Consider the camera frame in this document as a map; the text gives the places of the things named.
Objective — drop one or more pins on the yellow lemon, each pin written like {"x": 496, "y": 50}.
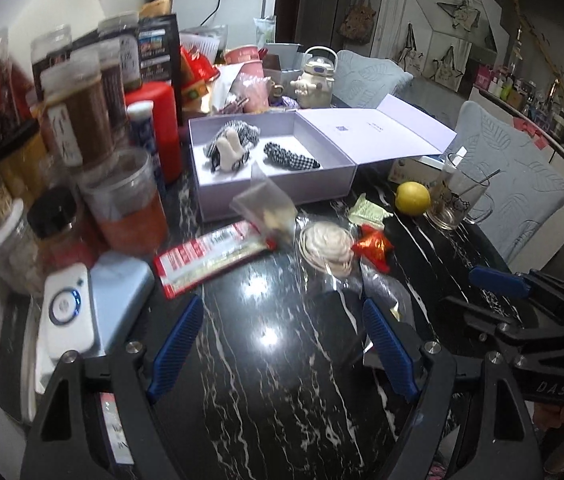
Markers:
{"x": 412, "y": 198}

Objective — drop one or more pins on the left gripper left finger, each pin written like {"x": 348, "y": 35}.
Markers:
{"x": 68, "y": 439}

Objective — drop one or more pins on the red plastic container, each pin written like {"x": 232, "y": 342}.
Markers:
{"x": 165, "y": 116}

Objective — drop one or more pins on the green snack packet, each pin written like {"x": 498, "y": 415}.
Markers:
{"x": 367, "y": 213}

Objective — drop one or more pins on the silver foil snack bag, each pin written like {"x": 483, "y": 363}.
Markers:
{"x": 387, "y": 291}

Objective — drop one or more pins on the white mini fridge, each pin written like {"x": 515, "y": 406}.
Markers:
{"x": 238, "y": 15}

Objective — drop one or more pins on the black product box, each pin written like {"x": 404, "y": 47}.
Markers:
{"x": 160, "y": 58}

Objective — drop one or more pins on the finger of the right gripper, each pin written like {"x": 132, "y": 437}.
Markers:
{"x": 500, "y": 283}

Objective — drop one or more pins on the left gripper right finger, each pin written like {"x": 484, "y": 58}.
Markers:
{"x": 495, "y": 439}

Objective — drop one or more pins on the red candy packet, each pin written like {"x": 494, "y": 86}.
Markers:
{"x": 374, "y": 246}

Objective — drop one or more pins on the blue white tube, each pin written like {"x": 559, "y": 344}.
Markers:
{"x": 143, "y": 135}

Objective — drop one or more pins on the glass mug with spoon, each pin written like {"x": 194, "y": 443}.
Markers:
{"x": 460, "y": 193}

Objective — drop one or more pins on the red white packet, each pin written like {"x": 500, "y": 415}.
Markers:
{"x": 189, "y": 264}

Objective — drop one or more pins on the brown spice jar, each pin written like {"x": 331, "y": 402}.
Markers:
{"x": 76, "y": 108}

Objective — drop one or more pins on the grey leaf chair cushion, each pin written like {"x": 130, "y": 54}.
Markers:
{"x": 525, "y": 189}

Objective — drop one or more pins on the checkered cloth with pompoms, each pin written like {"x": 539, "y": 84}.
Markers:
{"x": 230, "y": 149}

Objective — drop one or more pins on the brown ceramic mug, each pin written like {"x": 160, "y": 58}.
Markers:
{"x": 275, "y": 93}

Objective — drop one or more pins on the clear bag with snack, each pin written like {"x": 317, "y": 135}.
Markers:
{"x": 269, "y": 209}

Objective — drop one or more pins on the clear bag with pink yarn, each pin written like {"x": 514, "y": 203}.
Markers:
{"x": 323, "y": 248}

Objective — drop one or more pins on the clear jar orange contents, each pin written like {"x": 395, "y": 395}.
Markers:
{"x": 123, "y": 197}

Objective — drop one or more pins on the lavender gift box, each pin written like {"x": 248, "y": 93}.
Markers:
{"x": 340, "y": 139}

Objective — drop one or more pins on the black white checkered scrunchie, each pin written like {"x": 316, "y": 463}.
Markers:
{"x": 280, "y": 157}

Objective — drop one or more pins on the white cartoon kettle bottle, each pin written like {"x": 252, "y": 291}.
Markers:
{"x": 314, "y": 87}

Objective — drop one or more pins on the light blue case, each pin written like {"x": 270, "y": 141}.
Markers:
{"x": 120, "y": 286}

